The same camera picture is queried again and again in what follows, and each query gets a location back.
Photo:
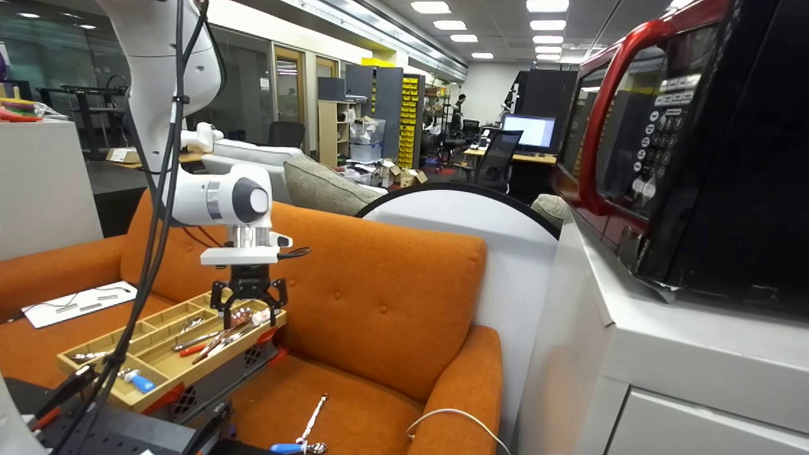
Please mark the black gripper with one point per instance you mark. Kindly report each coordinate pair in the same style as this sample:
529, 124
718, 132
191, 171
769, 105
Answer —
247, 281

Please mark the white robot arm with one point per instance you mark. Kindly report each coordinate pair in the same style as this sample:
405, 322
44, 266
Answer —
155, 78

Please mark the wooden compartment organizer tray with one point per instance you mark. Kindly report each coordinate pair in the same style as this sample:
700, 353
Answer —
179, 372

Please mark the silver combination wrench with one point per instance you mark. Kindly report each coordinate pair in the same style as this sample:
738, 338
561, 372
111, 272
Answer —
312, 418

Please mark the orange fabric sofa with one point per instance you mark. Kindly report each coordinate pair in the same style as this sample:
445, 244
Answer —
380, 295

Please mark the grey cushion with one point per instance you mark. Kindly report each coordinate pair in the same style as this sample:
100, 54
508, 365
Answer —
328, 191

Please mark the white armchair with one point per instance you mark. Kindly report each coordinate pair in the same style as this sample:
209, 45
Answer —
280, 156

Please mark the white paper sheet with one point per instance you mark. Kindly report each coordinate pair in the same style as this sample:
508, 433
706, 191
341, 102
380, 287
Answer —
70, 305

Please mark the wooden top desk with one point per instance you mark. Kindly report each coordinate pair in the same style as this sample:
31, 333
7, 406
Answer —
121, 156

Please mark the white partition block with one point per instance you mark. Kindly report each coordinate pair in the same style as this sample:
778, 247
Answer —
41, 185

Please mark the yellow and black pillar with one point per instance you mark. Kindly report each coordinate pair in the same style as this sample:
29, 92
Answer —
409, 122

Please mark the white round reflector disc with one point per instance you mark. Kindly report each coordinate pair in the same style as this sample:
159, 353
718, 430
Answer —
505, 269

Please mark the black office chair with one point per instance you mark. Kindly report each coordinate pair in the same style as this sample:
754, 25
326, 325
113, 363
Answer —
498, 160

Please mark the computer monitor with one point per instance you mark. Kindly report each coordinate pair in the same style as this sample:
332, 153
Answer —
532, 132

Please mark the white cabinet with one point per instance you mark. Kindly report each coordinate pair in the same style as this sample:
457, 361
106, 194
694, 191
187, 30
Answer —
673, 380

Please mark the red and black microwave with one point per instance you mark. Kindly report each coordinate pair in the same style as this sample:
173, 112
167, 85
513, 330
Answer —
697, 153

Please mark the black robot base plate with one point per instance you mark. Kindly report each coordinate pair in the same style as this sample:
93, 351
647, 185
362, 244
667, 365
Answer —
126, 437

